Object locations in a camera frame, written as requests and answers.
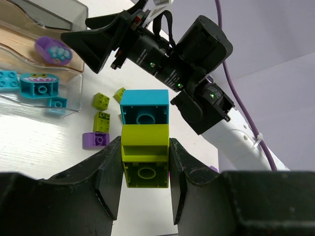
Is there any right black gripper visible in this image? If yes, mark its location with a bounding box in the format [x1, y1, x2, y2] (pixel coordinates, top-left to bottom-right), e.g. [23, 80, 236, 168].
[111, 15, 234, 134]

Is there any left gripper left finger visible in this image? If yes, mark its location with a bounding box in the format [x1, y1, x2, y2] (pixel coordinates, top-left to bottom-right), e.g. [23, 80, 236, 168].
[0, 137, 123, 236]

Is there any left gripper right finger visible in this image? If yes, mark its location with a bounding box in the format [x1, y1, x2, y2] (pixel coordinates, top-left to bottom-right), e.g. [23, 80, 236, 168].
[169, 138, 315, 236]

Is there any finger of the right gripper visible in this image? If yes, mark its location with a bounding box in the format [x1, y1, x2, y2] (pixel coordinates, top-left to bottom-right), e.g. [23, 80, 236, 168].
[61, 15, 128, 74]
[85, 0, 148, 29]

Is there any purple arched lego brick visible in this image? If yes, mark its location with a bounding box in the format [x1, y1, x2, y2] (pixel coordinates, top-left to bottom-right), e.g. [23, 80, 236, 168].
[209, 166, 219, 173]

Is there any purple round printed lego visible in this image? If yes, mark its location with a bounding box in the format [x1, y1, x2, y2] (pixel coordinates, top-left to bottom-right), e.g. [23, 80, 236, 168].
[35, 36, 73, 66]

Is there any purple sloped lego brick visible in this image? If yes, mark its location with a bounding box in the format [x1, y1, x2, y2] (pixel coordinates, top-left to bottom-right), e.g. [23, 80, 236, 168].
[82, 132, 110, 149]

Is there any teal small lego cube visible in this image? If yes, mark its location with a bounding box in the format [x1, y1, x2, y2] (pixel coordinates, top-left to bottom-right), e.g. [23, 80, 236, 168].
[46, 97, 67, 116]

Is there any teal round printed lego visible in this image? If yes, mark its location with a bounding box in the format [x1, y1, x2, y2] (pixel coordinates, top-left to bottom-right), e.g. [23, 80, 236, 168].
[19, 73, 59, 99]

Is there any green tall lego brick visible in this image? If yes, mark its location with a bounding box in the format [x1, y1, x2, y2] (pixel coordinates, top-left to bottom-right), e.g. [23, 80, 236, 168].
[121, 124, 170, 188]

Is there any teal lego plate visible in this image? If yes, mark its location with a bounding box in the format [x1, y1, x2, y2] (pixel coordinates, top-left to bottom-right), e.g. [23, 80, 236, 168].
[0, 70, 20, 92]

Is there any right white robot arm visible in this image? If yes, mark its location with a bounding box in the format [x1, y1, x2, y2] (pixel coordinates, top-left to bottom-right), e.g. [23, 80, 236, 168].
[61, 0, 286, 171]

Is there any grey smoked plastic bin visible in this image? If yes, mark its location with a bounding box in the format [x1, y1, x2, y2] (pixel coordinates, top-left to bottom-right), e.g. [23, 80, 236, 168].
[13, 0, 89, 31]

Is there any clear plastic bin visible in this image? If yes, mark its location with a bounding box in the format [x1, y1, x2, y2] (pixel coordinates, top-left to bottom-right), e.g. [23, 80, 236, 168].
[0, 45, 83, 117]

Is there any green small lego brick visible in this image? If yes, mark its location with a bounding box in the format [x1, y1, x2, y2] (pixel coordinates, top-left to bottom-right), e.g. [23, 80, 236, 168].
[113, 88, 125, 103]

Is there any green lego brick upper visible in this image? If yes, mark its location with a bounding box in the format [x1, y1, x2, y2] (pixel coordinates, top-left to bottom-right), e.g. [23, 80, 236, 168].
[92, 92, 110, 111]

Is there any amber plastic bin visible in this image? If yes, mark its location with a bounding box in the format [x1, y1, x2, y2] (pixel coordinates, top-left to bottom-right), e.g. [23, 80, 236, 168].
[0, 19, 86, 74]

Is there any green lego brick lower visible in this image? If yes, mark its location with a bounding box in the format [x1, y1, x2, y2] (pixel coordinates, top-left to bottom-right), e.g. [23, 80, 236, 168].
[93, 112, 110, 133]

